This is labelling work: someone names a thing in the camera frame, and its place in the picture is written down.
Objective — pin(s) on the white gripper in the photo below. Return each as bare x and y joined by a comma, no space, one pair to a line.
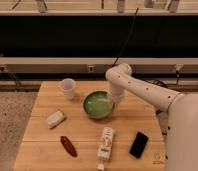
113,101

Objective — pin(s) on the green ceramic bowl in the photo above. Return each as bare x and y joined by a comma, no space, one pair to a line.
97,106

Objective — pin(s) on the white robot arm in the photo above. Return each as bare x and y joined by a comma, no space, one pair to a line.
182,109

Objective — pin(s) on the clear plastic cup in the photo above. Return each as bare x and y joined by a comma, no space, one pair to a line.
68,86

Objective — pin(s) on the black smartphone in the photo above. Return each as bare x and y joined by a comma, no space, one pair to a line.
138,145

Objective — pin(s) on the white lotion tube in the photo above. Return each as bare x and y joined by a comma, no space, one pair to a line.
105,146

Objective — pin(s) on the white soap bar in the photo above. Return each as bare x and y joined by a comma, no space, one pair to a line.
55,119

